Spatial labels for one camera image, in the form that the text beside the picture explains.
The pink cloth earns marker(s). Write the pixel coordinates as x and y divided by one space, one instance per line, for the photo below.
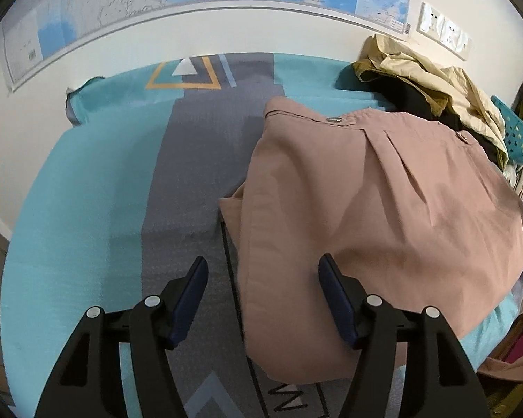
521 348

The teal grey printed blanket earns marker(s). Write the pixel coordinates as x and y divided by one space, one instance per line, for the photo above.
113 191

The teal plastic basket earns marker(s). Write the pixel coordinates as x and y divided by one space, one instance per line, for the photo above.
512 133

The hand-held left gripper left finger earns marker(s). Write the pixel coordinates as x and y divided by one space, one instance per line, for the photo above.
191 285

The white wall socket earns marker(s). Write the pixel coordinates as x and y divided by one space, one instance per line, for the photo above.
462 43
448 30
430 18

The beige garment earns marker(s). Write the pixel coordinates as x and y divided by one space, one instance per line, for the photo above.
444 78

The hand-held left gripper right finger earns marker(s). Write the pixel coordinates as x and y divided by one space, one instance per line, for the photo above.
334 287

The black garment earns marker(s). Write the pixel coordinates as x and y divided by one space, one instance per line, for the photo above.
405 96

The pink zip jacket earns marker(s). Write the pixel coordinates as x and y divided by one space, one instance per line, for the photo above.
375 209

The pile of pale clothes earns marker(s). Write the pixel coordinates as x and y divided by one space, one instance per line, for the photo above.
517 178

